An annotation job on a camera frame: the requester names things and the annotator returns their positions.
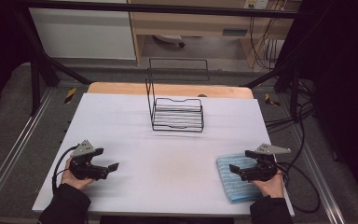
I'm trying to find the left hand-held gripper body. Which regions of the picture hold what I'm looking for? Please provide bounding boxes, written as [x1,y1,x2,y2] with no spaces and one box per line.
[69,139,109,181]

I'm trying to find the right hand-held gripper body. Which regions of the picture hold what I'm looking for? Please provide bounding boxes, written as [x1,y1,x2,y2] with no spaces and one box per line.
[238,143,292,183]

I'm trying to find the blue striped towel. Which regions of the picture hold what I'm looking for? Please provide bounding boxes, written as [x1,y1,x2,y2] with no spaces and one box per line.
[215,153,264,203]

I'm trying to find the black wire rack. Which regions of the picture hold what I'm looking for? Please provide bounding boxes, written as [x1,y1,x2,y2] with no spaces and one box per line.
[145,58,210,133]

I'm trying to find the person's left hand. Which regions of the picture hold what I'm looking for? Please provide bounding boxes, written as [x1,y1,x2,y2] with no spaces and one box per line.
[61,157,95,191]

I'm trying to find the person's right hand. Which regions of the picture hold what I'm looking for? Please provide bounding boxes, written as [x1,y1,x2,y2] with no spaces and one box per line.
[251,170,285,199]

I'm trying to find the white table cover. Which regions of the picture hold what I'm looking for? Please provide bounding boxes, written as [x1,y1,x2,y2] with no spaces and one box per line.
[32,92,296,218]

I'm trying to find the yellow black tape marker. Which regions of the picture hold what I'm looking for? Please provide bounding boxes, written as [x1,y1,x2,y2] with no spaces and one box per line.
[63,87,77,105]
[264,92,282,108]

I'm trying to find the white cabinet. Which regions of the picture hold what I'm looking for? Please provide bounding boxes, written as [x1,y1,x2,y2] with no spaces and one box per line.
[29,7,137,61]

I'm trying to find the office chair base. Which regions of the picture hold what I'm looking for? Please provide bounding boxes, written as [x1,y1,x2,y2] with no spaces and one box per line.
[152,34,186,49]

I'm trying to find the left hand-held gripper cable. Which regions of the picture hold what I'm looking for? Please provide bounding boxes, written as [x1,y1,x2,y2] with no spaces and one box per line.
[51,145,80,194]

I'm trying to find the hand-held gripper cable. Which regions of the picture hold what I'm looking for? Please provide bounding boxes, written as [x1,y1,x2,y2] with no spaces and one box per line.
[274,161,322,215]
[51,145,80,194]

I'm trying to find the right hand-held gripper cable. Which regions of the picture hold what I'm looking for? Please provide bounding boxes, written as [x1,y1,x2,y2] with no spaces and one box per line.
[274,161,322,215]

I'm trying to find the black floor cables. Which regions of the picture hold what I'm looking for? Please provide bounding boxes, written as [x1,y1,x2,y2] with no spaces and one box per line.
[264,77,317,133]

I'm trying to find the aluminium floor rail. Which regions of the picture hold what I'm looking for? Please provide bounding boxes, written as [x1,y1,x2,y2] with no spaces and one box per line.
[287,124,347,224]
[0,88,56,216]

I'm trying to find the hanging black cables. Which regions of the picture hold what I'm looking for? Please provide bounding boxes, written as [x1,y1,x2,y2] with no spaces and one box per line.
[249,13,285,71]

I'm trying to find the white wall socket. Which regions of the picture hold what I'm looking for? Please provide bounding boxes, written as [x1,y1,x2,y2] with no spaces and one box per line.
[243,0,269,10]

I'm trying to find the black metal frame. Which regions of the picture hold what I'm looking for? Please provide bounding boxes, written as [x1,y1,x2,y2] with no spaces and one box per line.
[12,0,324,122]

